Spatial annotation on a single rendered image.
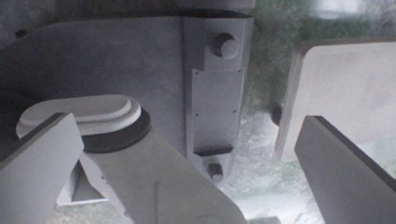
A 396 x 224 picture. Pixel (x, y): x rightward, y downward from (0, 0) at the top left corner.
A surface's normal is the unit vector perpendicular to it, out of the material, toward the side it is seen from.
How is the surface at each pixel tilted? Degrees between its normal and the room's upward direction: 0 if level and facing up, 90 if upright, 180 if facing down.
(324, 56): 0
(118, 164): 90
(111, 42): 0
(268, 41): 0
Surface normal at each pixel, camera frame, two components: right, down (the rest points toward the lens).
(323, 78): 0.20, 0.51
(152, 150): 0.01, -0.85
